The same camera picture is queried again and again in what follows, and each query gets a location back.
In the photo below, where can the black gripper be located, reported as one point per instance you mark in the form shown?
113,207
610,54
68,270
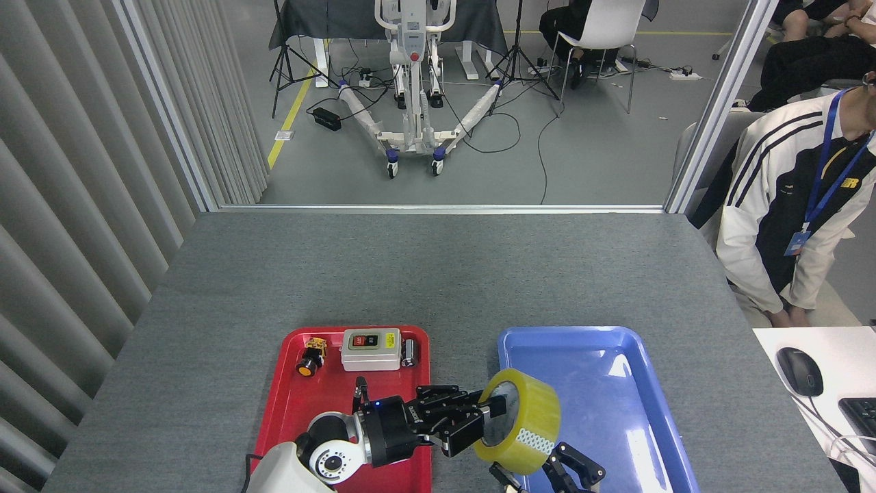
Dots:
397,431

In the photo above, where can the yellow tape roll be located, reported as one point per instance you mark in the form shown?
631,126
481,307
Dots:
534,411

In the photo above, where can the blue plastic tray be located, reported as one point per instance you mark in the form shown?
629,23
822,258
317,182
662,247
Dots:
616,411

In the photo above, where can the small black cylinder part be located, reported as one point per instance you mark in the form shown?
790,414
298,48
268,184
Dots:
409,352

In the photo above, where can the red plastic tray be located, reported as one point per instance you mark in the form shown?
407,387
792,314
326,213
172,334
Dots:
301,404

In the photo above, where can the yellow push button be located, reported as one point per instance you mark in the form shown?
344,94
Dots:
309,361

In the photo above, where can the black computer mouse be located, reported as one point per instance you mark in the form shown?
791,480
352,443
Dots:
799,371

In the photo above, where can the white stand on wheels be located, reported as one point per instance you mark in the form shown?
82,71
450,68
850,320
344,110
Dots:
414,123

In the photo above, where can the person in white jacket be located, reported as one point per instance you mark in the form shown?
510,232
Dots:
759,226

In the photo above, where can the blue name badge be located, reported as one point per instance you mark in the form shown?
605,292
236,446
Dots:
796,243

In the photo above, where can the white desk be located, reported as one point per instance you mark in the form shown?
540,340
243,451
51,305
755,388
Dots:
848,356

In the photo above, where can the black keyboard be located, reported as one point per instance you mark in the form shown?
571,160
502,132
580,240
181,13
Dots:
864,421

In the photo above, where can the black power adapter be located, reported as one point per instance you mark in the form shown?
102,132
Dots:
327,119

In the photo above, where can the grey chair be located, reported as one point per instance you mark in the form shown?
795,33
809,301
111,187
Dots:
718,137

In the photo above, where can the black tripod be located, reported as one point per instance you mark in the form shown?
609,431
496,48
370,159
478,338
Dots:
518,41
279,65

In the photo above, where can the white power strip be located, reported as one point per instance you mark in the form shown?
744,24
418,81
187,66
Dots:
686,75

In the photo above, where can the seated person in black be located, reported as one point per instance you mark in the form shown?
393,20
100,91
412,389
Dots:
558,24

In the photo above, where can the white chair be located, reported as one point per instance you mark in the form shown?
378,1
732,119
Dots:
606,24

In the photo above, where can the table with black cloth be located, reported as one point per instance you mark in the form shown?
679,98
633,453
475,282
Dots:
342,20

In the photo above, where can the person with black trousers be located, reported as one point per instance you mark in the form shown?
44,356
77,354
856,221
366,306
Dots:
807,65

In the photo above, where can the grey pleated panel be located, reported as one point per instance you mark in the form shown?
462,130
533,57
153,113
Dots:
68,205

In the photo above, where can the grey switch box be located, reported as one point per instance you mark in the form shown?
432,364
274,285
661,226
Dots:
369,357

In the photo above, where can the silver frame rail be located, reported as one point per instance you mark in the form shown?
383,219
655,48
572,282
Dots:
438,208

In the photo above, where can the silver frame post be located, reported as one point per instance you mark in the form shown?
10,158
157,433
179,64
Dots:
722,103
164,103

